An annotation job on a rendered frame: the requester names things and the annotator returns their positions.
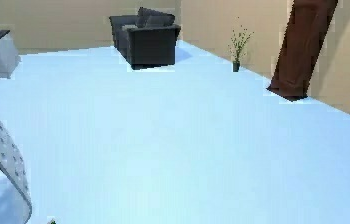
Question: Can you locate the dark grey armchair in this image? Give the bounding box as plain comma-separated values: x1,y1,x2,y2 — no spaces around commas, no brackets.
108,6,182,71

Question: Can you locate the green house plant in pot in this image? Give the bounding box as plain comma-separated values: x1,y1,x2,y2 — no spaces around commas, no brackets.
228,17,255,73

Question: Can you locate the brown wooden door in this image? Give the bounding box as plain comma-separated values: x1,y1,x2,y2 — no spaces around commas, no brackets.
266,0,339,102

